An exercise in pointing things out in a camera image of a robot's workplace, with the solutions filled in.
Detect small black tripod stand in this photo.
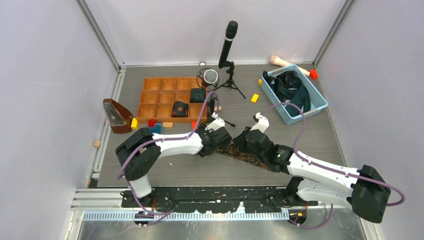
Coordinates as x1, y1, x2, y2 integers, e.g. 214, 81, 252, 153
206, 95, 219, 123

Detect yellow toy brick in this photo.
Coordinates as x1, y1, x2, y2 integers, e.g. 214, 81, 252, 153
250, 93, 259, 104

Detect red block at corner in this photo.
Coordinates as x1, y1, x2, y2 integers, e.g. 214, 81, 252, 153
309, 69, 319, 80

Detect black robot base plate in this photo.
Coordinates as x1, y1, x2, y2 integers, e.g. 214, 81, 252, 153
139, 186, 318, 214

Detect light blue plastic basket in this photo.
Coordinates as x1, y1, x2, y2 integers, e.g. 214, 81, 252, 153
260, 64, 328, 117

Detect black handheld microphone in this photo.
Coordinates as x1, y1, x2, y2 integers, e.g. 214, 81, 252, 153
218, 20, 238, 69

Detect dark green patterned tie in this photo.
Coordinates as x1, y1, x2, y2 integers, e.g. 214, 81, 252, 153
289, 71, 312, 112

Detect rolled dark green tie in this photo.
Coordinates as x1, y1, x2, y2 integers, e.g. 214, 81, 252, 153
189, 88, 206, 103

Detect navy brown striped tie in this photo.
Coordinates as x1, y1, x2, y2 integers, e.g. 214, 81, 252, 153
262, 71, 301, 102

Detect brown wooden metronome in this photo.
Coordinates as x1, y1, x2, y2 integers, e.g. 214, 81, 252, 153
102, 98, 133, 134

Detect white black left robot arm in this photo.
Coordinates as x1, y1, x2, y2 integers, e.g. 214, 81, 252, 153
115, 126, 232, 207

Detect yellow block by metronome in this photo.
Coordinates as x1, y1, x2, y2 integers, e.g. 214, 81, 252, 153
130, 118, 139, 130

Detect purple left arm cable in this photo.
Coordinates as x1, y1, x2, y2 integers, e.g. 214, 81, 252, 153
115, 91, 221, 227

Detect small wooden cube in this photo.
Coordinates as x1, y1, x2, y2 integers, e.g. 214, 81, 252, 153
93, 140, 102, 149

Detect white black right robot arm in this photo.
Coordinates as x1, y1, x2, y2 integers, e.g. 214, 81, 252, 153
232, 126, 391, 224

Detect round silver mesh microphone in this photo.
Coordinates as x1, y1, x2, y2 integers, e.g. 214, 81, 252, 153
196, 67, 219, 90

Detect rolled black tie in tray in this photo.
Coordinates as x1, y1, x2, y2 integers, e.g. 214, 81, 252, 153
171, 100, 189, 118

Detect orange wooden compartment tray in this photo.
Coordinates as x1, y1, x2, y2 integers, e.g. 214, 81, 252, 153
136, 77, 203, 124

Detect light blue toy brick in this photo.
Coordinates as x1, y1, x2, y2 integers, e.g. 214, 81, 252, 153
155, 122, 163, 129

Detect tan wooden block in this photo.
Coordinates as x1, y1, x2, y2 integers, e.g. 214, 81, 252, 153
162, 122, 174, 128

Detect orange red block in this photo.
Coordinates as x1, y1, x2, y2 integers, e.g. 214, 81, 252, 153
191, 121, 197, 130

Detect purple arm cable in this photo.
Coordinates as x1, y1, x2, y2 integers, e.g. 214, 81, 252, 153
115, 91, 221, 227
258, 101, 406, 231

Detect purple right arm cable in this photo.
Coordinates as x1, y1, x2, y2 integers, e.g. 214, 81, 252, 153
258, 101, 406, 231

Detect black key pattern tie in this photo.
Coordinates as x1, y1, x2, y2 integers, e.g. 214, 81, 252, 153
215, 143, 271, 171

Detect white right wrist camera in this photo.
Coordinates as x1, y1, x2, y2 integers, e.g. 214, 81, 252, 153
250, 112, 270, 133

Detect beige wooden pestle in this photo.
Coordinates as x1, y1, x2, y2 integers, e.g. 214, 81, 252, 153
269, 55, 311, 77

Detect red toy brick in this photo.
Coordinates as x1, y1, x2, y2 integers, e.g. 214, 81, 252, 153
148, 119, 157, 128

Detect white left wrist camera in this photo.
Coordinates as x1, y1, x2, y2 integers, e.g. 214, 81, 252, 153
205, 112, 225, 132

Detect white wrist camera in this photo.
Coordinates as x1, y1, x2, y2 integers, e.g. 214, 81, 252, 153
250, 112, 270, 133
205, 112, 225, 132

